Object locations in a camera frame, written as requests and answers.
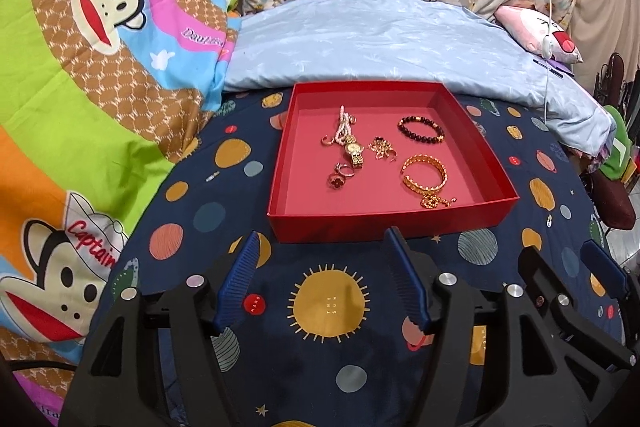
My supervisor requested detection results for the red shallow box tray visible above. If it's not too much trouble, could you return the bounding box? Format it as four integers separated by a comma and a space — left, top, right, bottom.
268, 80, 518, 243

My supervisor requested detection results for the dark beaded bracelet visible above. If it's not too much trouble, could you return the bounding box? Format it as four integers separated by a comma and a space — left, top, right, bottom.
397, 114, 447, 145

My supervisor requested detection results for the dark maroon bag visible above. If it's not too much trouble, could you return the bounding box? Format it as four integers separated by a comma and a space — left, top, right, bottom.
589, 170, 637, 231

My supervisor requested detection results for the pink white plush toy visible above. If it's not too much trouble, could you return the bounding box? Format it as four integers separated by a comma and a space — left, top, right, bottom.
495, 5, 582, 64

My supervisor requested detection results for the gold chain bracelet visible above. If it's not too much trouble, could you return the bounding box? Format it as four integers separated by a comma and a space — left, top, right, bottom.
418, 192, 458, 210

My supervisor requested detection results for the green cloth item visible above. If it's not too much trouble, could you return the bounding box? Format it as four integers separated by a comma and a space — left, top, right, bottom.
600, 105, 632, 181

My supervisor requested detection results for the white charging cable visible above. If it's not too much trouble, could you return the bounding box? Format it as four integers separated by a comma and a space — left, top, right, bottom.
541, 0, 558, 118

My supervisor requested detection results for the light blue quilt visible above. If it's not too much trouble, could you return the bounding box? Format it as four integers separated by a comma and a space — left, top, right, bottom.
224, 0, 617, 157

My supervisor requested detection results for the colourful monkey cartoon blanket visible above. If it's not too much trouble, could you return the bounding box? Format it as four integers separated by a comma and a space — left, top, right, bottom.
1, 0, 240, 426

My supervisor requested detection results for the gold coil bangle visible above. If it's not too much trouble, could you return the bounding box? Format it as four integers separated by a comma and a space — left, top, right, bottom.
399, 154, 448, 194

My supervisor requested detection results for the navy planet print bedsheet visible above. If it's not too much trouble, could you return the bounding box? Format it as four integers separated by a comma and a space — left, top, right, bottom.
90, 89, 625, 426

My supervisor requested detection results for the gold wristwatch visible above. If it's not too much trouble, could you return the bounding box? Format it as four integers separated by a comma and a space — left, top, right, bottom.
344, 135, 363, 169

